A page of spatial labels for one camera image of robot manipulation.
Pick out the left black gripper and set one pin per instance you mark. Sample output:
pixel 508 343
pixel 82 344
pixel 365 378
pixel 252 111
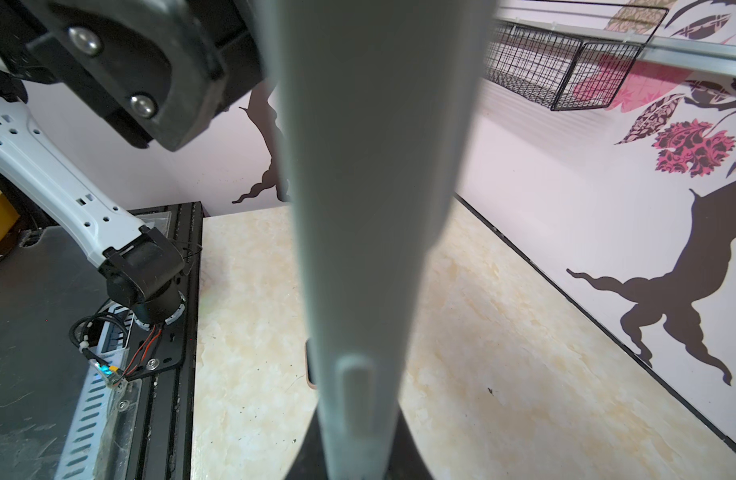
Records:
pixel 155 71

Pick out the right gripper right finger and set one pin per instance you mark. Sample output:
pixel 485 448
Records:
pixel 406 461

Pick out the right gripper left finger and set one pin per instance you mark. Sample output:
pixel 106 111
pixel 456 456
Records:
pixel 309 463

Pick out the light blue phone case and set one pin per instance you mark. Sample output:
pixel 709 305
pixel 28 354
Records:
pixel 375 101

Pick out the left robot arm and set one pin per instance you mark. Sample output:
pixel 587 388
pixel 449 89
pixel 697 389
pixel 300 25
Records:
pixel 139 264

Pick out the phone in pink case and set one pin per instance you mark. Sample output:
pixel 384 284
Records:
pixel 310 379

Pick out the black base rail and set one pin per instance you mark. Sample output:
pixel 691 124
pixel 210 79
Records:
pixel 162 436

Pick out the white slotted cable duct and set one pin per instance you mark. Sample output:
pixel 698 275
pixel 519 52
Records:
pixel 102 340

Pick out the black wire basket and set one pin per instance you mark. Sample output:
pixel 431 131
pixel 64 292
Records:
pixel 569 55

